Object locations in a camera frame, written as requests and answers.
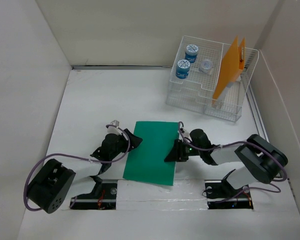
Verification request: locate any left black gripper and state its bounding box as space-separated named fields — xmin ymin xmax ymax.
xmin=109 ymin=129 xmax=141 ymax=160

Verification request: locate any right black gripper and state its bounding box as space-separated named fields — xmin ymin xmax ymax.
xmin=163 ymin=138 xmax=202 ymax=162

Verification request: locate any green notebook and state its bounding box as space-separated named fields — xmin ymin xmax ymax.
xmin=123 ymin=121 xmax=179 ymax=186

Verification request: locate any blue tape roll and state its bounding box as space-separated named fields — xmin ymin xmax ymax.
xmin=175 ymin=59 xmax=191 ymax=79
xmin=184 ymin=44 xmax=199 ymax=64

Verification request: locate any small clear tape roll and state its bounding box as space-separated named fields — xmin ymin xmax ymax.
xmin=198 ymin=59 xmax=213 ymax=74

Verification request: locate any orange notebook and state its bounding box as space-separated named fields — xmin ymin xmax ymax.
xmin=212 ymin=36 xmax=246 ymax=105

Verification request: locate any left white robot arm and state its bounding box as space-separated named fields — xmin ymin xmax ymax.
xmin=23 ymin=124 xmax=143 ymax=214

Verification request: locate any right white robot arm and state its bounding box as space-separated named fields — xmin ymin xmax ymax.
xmin=164 ymin=128 xmax=288 ymax=200

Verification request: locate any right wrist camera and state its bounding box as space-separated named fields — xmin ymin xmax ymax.
xmin=179 ymin=127 xmax=190 ymax=139

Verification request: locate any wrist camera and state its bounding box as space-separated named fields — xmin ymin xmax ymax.
xmin=106 ymin=120 xmax=121 ymax=135
xmin=179 ymin=127 xmax=190 ymax=139

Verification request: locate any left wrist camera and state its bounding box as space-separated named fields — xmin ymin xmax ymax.
xmin=106 ymin=120 xmax=121 ymax=135

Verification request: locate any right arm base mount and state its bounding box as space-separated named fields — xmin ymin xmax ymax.
xmin=201 ymin=180 xmax=254 ymax=210

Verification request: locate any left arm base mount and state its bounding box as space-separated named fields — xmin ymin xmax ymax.
xmin=69 ymin=176 xmax=118 ymax=211

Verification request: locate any white wire rack organizer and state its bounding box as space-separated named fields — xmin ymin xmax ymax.
xmin=166 ymin=36 xmax=259 ymax=122

